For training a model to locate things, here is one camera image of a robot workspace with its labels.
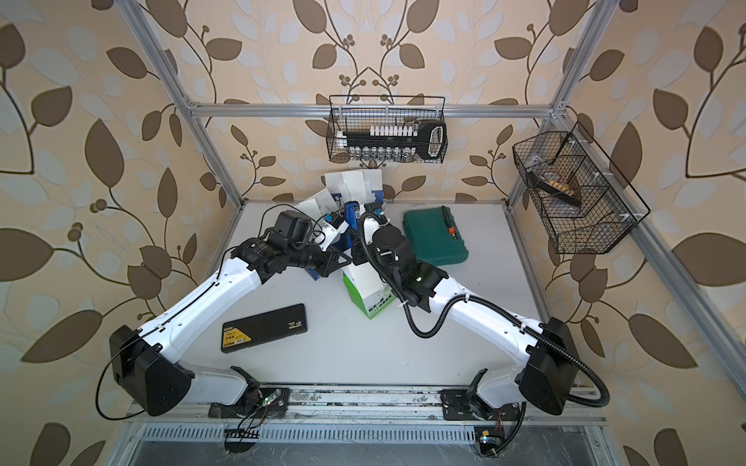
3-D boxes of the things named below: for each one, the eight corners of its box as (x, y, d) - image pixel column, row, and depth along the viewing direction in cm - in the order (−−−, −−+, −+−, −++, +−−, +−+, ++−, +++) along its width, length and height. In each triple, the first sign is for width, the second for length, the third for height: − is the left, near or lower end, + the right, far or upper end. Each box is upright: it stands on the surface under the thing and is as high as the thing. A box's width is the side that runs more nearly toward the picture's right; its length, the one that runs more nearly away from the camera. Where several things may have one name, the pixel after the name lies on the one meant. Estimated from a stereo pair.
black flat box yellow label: (223, 354, 84) (219, 351, 83) (226, 325, 90) (222, 322, 88) (308, 332, 88) (306, 329, 87) (305, 306, 94) (303, 302, 92)
